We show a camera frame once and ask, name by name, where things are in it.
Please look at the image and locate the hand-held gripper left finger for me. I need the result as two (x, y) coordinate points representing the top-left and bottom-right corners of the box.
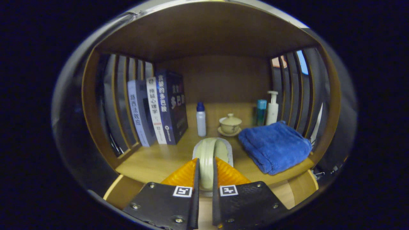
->
(122, 158), (200, 230)

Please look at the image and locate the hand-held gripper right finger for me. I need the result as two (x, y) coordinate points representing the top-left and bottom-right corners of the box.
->
(212, 157), (289, 230)

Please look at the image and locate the pale green scrub brush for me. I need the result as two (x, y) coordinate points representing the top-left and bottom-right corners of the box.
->
(192, 137), (234, 197)

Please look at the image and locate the wooden countertop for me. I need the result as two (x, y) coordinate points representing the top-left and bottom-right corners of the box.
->
(115, 102), (315, 186)

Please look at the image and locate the wooden cabinet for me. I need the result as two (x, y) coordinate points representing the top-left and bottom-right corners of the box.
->
(81, 0), (342, 211)

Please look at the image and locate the cream lidded teacup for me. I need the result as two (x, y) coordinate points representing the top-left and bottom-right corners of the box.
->
(218, 113), (243, 137)

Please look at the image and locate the white bottle blue cap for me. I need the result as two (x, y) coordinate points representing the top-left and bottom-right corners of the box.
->
(196, 102), (207, 137)

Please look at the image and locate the blue folded towel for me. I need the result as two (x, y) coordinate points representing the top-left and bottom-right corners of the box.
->
(238, 120), (313, 175)

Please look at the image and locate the dark blue book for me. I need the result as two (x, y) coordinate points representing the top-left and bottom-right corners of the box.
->
(155, 70), (189, 145)

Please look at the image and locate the teal bottle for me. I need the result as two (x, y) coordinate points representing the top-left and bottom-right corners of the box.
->
(256, 99), (267, 126)

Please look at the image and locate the white spine book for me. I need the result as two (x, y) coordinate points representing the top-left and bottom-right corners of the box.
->
(146, 77), (167, 145)

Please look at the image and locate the pale blue book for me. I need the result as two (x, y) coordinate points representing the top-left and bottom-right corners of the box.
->
(127, 80), (157, 147)

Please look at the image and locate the white pump bottle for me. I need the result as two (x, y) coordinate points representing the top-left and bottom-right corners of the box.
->
(266, 91), (279, 126)

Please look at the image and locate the black backdrop cloth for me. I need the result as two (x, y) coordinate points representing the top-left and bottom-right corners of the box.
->
(51, 10), (358, 205)

